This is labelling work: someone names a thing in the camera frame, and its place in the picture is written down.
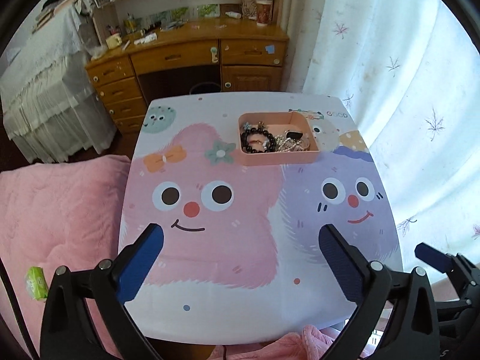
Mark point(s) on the white band smartwatch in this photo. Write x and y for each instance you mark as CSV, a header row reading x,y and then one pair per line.
x,y
294,135

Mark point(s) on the wooden desk with drawers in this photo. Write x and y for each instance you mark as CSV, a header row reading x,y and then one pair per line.
x,y
208,55

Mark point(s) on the red paper cup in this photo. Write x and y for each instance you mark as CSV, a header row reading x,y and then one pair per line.
x,y
263,12

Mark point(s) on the pink plastic tray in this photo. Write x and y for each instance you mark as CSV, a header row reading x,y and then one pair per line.
x,y
269,146

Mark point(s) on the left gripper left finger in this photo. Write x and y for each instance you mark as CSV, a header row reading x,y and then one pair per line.
x,y
67,329

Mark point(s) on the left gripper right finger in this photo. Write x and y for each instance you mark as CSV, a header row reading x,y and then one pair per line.
x,y
412,331

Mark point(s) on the pink quilted blanket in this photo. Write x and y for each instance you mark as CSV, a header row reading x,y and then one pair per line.
x,y
56,239

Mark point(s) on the white lace covered furniture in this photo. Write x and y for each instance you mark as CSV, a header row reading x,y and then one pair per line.
x,y
49,106

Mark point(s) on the white floral curtain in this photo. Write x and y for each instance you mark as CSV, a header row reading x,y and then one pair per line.
x,y
408,74

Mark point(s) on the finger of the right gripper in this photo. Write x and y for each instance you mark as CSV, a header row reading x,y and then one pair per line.
x,y
435,256

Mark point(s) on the cartoon printed table mat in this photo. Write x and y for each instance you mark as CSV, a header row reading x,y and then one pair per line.
x,y
341,187

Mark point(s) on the green tissue packet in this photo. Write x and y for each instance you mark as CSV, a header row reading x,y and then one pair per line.
x,y
36,284

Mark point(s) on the yellow mug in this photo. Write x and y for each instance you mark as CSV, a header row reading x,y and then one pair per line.
x,y
114,41

